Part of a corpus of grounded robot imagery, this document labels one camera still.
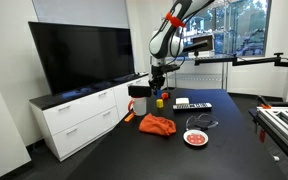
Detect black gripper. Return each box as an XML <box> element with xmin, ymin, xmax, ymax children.
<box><xmin>149</xmin><ymin>65</ymin><xmax>167</xmax><ymax>91</ymax></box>

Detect yellow block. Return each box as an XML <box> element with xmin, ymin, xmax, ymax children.
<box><xmin>155</xmin><ymin>98</ymin><xmax>165</xmax><ymax>109</ymax></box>

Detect white plate red pattern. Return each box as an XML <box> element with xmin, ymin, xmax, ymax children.
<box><xmin>182</xmin><ymin>129</ymin><xmax>210</xmax><ymax>147</ymax></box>

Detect black box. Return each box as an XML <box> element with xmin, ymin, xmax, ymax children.
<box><xmin>127</xmin><ymin>85</ymin><xmax>152</xmax><ymax>99</ymax></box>

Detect white mug red inside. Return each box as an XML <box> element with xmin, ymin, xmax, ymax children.
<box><xmin>127</xmin><ymin>96</ymin><xmax>148</xmax><ymax>117</ymax></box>

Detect white square pad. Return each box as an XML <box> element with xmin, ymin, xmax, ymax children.
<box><xmin>175</xmin><ymin>97</ymin><xmax>190</xmax><ymax>105</ymax></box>

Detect orange cloth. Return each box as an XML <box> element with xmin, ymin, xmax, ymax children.
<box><xmin>138</xmin><ymin>112</ymin><xmax>178</xmax><ymax>137</ymax></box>

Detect silver remote control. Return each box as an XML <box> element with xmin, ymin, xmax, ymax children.
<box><xmin>172</xmin><ymin>102</ymin><xmax>213</xmax><ymax>112</ymax></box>

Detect orange marker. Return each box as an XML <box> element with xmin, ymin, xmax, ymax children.
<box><xmin>124</xmin><ymin>112</ymin><xmax>136</xmax><ymax>123</ymax></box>

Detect clear safety glasses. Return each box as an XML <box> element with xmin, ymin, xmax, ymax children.
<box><xmin>185</xmin><ymin>113</ymin><xmax>219</xmax><ymax>132</ymax></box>

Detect black flat screen TV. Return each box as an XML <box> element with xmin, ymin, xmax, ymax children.
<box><xmin>28</xmin><ymin>21</ymin><xmax>136</xmax><ymax>97</ymax></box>

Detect white drawer cabinet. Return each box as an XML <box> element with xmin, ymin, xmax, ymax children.
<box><xmin>28</xmin><ymin>72</ymin><xmax>151</xmax><ymax>163</ymax></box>

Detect window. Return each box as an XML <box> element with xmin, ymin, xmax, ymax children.
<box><xmin>173</xmin><ymin>0</ymin><xmax>272</xmax><ymax>58</ymax></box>

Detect red tag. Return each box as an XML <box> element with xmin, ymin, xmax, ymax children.
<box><xmin>259</xmin><ymin>129</ymin><xmax>267</xmax><ymax>144</ymax></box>

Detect white partition panel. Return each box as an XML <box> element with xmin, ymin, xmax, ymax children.
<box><xmin>0</xmin><ymin>56</ymin><xmax>32</xmax><ymax>180</ymax></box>

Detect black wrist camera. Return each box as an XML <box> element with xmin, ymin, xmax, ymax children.
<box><xmin>160</xmin><ymin>63</ymin><xmax>182</xmax><ymax>73</ymax></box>

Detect black stereo camera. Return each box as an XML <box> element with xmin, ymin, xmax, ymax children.
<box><xmin>183</xmin><ymin>34</ymin><xmax>216</xmax><ymax>54</ymax></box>

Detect red cable strap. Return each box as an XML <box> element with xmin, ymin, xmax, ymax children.
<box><xmin>165</xmin><ymin>12</ymin><xmax>187</xmax><ymax>28</ymax></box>

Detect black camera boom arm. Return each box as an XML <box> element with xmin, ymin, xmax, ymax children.
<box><xmin>193</xmin><ymin>52</ymin><xmax>288</xmax><ymax>69</ymax></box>

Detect black orange clamp handle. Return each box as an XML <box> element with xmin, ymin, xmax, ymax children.
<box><xmin>256</xmin><ymin>95</ymin><xmax>272</xmax><ymax>110</ymax></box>

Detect aluminium frame rail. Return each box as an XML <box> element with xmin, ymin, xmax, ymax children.
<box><xmin>255</xmin><ymin>105</ymin><xmax>288</xmax><ymax>168</ymax></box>

